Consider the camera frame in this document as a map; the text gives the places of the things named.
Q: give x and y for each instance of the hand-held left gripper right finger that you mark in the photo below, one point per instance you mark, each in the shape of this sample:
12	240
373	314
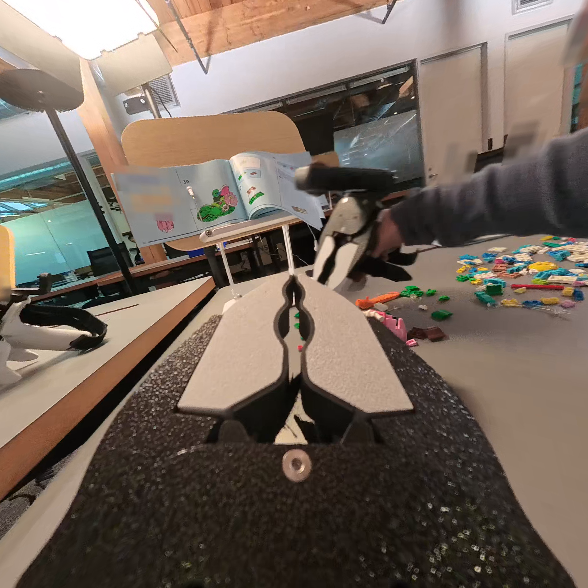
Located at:
349	363

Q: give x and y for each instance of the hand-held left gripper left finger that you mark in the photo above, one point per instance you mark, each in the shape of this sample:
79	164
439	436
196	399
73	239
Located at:
239	358

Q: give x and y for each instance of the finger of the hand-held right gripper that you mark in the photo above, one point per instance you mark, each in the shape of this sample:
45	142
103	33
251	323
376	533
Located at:
356	257
325	257

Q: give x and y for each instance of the green and pink lego flower model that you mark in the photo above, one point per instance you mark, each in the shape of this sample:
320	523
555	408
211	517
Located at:
390	324

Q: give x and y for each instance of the person's right forearm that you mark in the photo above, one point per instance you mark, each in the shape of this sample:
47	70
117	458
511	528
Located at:
482	197

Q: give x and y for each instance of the orange lego brick separator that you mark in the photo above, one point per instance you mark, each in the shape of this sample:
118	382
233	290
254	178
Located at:
379	299

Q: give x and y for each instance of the dark brown lego plate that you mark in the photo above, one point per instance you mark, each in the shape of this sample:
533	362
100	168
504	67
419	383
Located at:
417	332

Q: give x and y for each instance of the brown lego slope tile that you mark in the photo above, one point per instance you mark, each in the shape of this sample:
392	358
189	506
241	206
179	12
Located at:
436	333

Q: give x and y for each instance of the green curved lego slope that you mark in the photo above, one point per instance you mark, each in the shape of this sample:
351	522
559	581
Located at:
442	314

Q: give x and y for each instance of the open lego instruction booklet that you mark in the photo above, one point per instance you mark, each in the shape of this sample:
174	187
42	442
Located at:
216	193

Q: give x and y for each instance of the pile of colourful lego pieces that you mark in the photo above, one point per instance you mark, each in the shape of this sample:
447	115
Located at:
546	266

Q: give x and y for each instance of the person's right hand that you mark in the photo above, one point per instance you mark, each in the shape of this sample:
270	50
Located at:
388	234

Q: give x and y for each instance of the dark glass window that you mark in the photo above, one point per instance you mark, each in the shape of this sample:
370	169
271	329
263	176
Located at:
376	128

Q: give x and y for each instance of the white book stand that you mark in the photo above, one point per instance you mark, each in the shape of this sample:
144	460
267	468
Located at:
239	228

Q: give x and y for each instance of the white door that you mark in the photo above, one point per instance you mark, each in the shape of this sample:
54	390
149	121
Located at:
537	82
452	105

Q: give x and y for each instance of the black office chair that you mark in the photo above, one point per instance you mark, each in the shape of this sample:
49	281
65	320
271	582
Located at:
102	264

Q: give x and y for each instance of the black mounted device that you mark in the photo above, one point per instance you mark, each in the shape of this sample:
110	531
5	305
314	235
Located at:
138	104

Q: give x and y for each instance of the ceiling light panel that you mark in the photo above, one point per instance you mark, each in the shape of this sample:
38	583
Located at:
92	23

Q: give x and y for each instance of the black round-top floor stand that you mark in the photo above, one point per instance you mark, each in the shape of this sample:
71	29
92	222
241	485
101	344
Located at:
41	89

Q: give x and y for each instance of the wall air vent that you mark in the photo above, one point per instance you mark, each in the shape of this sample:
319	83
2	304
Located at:
165	92
533	3

